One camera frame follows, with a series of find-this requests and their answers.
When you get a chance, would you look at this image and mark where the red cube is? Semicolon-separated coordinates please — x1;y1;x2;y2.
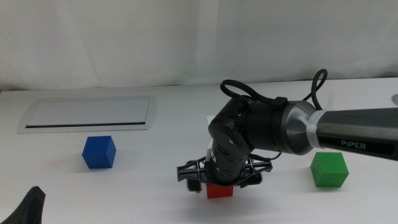
206;184;234;199

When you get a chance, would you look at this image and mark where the green cube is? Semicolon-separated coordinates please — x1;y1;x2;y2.
310;151;349;189

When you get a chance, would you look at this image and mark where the blue cube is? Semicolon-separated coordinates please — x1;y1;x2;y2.
81;135;117;170

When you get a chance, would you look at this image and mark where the white zip tie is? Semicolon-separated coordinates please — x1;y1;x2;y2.
298;91;335;150

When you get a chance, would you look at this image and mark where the white cloth backdrop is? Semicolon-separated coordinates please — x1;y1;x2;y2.
0;0;398;91

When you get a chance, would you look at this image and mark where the black flat braided cable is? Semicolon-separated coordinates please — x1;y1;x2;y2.
220;79;289;108

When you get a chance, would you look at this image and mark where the black corrugated cable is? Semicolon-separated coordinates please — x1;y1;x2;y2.
302;68;328;111

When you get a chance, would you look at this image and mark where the silver table cable hatch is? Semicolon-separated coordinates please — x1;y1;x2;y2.
17;95;158;134

